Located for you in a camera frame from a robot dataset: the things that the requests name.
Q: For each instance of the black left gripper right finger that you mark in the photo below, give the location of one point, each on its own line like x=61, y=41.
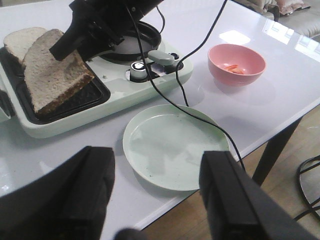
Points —
x=237, y=208

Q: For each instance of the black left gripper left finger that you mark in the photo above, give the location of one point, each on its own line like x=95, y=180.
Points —
x=68, y=203

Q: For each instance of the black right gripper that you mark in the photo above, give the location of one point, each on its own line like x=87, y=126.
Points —
x=101, y=25

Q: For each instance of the bread slice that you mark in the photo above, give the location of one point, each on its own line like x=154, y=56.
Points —
x=51, y=82
x=18, y=42

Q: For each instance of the orange cooked shrimp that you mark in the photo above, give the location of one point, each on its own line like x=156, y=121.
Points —
x=234, y=69

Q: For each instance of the pink plastic bowl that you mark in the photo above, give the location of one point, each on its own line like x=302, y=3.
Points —
x=250, y=61

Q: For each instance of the mint green breakfast maker lid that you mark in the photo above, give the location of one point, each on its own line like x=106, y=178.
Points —
x=6, y=109

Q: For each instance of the mint green breakfast maker base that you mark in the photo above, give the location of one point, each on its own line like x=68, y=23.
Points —
x=109, y=92

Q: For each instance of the black table leg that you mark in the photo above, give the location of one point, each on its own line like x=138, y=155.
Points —
x=272, y=151

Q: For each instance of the silver left control knob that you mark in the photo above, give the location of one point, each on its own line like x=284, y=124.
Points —
x=138, y=71

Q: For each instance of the silver control knob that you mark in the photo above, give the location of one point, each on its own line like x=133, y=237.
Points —
x=138, y=71
x=175, y=55

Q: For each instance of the mint green round plate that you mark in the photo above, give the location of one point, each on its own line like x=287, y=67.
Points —
x=165, y=144

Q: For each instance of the silver right control knob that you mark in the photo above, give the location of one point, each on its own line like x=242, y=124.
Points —
x=175, y=55

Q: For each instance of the mint green pan handle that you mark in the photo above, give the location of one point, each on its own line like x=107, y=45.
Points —
x=161, y=58

